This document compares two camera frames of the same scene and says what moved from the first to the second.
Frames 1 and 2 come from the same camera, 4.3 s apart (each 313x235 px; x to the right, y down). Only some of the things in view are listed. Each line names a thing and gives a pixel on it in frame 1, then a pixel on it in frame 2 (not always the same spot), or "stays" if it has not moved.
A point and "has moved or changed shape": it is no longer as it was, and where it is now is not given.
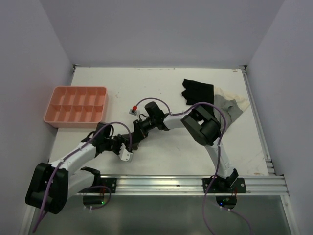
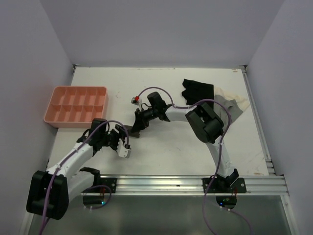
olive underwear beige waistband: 135,145 has moved or changed shape
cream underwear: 242,103 stays
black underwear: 196,92 stays
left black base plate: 110,182 stays
